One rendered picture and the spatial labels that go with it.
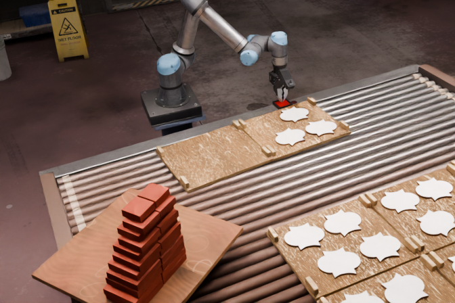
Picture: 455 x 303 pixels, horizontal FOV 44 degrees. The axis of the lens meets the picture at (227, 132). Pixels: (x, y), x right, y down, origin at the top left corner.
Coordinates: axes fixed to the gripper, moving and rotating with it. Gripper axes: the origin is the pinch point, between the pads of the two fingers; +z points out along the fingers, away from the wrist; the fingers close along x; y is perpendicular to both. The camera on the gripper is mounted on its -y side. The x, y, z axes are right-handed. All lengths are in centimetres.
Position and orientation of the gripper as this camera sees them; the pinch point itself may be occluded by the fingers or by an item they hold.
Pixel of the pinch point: (282, 100)
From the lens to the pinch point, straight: 284.7
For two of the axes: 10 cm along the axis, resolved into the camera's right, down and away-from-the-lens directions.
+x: -9.1, 2.7, -3.0
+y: -4.0, -4.7, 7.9
